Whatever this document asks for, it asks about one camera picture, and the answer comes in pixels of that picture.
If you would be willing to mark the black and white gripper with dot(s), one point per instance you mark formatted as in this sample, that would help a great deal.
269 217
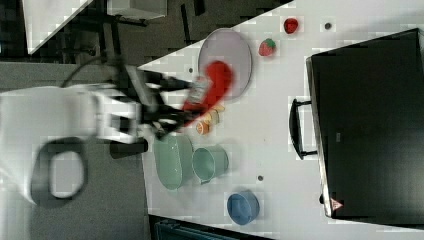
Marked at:
119 106

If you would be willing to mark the red ketchup bottle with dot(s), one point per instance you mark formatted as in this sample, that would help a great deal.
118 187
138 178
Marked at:
208 90

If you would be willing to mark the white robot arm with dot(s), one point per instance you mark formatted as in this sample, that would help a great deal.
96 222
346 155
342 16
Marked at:
44 129

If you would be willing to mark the black toaster oven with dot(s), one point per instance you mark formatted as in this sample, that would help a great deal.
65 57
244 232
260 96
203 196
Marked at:
368 116

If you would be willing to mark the orange slice toy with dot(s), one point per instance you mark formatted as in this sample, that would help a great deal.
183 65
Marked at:
202 128

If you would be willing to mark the yellow toy banana bunch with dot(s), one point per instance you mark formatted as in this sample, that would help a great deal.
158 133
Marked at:
212 116

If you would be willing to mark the green perforated colander basket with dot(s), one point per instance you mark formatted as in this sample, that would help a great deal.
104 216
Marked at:
173 159

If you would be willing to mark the green mug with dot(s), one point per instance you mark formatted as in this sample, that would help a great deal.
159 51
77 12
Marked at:
209 162

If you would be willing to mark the black cylinder lower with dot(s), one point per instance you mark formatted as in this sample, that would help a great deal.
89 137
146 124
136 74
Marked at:
120 150

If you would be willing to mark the lilac round plate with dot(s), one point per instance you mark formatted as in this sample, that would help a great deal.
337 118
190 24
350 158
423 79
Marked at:
228 46

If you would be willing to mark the pink toy strawberry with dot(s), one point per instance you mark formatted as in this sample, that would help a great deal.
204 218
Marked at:
267 47

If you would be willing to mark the blue bowl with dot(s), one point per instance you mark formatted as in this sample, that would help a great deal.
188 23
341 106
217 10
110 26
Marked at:
243 207

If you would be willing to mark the dark teal crate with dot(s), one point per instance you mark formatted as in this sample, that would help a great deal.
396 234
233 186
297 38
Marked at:
172 230

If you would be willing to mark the red toy strawberry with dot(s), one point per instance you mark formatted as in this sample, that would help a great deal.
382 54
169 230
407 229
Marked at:
290 25

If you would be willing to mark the white side table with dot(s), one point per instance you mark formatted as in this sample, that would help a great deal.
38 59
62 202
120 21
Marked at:
44 18

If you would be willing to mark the black oven door handle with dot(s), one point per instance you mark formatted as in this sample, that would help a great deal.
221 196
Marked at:
295 129

